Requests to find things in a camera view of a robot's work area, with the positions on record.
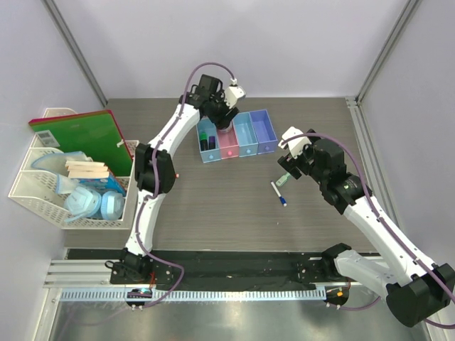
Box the green black highlighter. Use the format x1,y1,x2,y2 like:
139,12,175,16
199,131,208,151

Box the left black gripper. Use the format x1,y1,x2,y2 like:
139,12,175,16
208,90,240,130

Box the blue face masks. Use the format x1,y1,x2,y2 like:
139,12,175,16
31,151,127,222

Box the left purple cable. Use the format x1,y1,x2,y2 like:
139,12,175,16
134,63,238,310

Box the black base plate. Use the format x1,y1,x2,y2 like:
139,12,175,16
68,249,347,292

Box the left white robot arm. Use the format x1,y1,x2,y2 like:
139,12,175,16
105,75,246,284

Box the white mesh desk organizer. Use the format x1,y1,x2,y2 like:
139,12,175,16
9,108,138,229

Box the white slotted cable duct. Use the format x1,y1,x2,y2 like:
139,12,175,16
60,286,326,303

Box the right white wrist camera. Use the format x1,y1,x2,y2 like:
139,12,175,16
278,126,311,158

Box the blue plastic bin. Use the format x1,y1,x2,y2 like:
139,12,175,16
233,112,258,158

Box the blue white marker pen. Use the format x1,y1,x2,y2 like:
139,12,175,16
270,181,287,207

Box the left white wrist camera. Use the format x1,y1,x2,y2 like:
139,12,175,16
224,78,246,109

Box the light green correction tape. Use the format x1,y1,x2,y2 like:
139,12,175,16
275,173,291,187

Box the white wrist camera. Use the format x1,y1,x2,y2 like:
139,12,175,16
278,126,311,158
224,78,246,109

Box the purple cable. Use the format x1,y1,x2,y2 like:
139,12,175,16
279,133,455,330
134,63,238,310

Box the light blue end bin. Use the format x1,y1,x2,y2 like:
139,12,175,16
196,118,221,163

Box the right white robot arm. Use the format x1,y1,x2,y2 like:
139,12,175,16
278,132,454,328

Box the green folder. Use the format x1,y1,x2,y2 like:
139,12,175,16
28,110,133,177

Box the blue slime jar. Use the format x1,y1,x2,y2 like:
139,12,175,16
218,122,232,134

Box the purple plastic bin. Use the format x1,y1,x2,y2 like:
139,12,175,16
250,109,278,154

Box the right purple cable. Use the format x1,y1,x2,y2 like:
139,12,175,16
279,133,455,330

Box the purple black highlighter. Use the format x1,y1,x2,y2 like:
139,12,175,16
208,136,216,150

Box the pink plastic bin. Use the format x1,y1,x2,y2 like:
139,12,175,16
217,125,240,160

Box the wooden blocks stack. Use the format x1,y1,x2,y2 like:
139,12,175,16
65,161,110,179

